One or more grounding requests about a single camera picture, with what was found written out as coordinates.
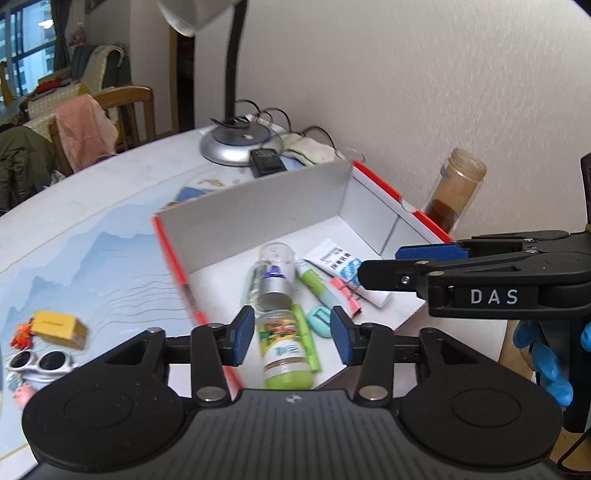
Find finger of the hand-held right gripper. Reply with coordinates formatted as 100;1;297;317
358;251;546;294
396;229;573;264

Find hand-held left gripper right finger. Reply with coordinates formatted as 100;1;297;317
330;305;483;403

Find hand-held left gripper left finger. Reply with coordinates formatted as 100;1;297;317
105;305;256;408

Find teal small clip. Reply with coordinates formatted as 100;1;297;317
306;305;334;337

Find green highlighter pen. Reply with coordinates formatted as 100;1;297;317
290;304;322;374

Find red cardboard box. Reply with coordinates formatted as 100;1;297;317
151;159;455;391

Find white cream tube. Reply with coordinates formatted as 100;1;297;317
304;239;389;308

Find pale translucent bottle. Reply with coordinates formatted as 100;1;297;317
250;242;297;313

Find green glue stick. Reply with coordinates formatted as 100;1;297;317
295;258;343;311

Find person's right hand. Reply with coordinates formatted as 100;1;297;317
512;318;574;408

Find green bottle with colourful label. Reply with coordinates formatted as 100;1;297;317
260;308;314;390

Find pink binder clip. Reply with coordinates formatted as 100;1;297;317
329;276;366;319

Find clear brown plastic jar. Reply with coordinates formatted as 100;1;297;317
424;148;488;234

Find pale folded cloth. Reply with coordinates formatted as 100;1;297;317
279;131;347;167

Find black power adapter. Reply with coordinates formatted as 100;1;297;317
249;148;286;178

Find yellow box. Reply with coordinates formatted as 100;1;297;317
31;310;88;349

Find white sunglasses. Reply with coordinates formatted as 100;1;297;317
6;350;80;384

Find silver desk lamp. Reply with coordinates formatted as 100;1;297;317
157;0;283;167

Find orange toy crab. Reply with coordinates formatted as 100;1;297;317
10;322;37;349

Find pink pig toy figure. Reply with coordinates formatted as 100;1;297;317
4;374;40;409

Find wooden dining chair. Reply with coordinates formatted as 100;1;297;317
48;85;155;176

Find pink cloth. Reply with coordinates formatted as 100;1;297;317
55;93;120;171

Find green jacket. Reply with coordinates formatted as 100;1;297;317
0;124;58;213

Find armchair with beige throw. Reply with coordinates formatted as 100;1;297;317
18;41;132;139

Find large window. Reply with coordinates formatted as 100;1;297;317
0;0;58;97

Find black power cable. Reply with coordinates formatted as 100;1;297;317
210;99;365;162

